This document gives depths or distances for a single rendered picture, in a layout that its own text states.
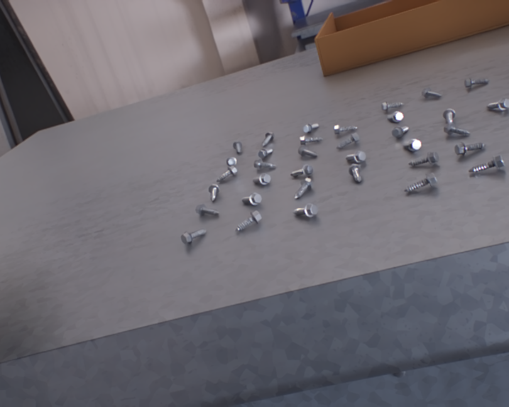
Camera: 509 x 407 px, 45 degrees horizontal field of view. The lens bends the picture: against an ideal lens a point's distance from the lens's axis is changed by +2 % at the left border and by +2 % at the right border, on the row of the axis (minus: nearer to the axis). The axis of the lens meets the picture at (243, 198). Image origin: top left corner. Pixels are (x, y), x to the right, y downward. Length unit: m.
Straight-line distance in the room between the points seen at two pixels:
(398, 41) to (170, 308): 0.65
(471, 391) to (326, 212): 0.17
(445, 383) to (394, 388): 0.04
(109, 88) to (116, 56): 0.29
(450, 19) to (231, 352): 0.69
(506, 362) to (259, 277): 0.19
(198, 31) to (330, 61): 4.30
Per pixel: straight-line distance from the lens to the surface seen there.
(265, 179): 0.57
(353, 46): 0.97
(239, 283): 0.41
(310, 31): 4.01
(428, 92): 0.70
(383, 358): 0.39
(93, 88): 5.59
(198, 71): 5.30
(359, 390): 0.48
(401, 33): 0.96
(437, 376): 0.48
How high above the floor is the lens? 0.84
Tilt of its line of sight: 20 degrees down
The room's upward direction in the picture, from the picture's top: 18 degrees counter-clockwise
